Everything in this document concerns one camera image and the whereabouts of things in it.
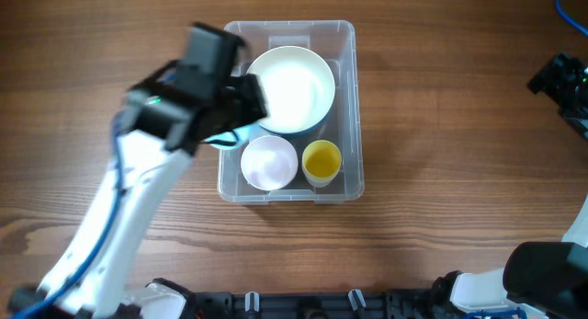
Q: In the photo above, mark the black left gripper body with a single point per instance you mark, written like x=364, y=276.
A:
x=250, y=100

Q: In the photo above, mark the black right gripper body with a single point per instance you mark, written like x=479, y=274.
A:
x=556, y=78

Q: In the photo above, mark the light blue bowl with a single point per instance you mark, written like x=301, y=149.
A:
x=229, y=139

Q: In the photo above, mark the cream white plate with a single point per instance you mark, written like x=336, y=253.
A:
x=298, y=86

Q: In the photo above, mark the pale pink bowl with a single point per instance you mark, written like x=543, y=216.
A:
x=269, y=163

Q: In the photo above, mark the yellow cup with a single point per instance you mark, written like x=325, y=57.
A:
x=321, y=161

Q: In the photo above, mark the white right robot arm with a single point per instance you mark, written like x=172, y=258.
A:
x=540, y=279

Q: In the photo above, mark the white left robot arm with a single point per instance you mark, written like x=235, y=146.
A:
x=154, y=141

